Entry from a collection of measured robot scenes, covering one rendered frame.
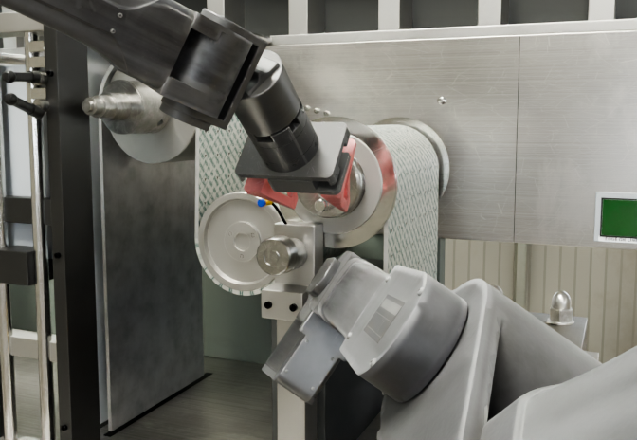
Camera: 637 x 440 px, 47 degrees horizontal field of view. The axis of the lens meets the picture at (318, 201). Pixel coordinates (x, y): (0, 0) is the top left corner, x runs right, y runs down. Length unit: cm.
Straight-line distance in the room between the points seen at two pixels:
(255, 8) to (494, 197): 54
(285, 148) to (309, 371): 20
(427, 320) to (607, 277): 344
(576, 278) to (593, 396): 344
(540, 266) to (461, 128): 247
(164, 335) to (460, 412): 95
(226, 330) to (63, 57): 63
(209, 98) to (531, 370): 40
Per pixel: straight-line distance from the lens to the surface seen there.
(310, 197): 81
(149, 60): 55
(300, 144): 67
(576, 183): 110
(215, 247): 91
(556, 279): 359
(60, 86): 85
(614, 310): 371
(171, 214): 112
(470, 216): 112
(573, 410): 17
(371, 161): 80
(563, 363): 24
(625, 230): 110
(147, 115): 89
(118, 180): 101
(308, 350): 65
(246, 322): 129
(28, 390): 127
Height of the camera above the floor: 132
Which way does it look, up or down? 6 degrees down
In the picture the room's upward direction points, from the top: straight up
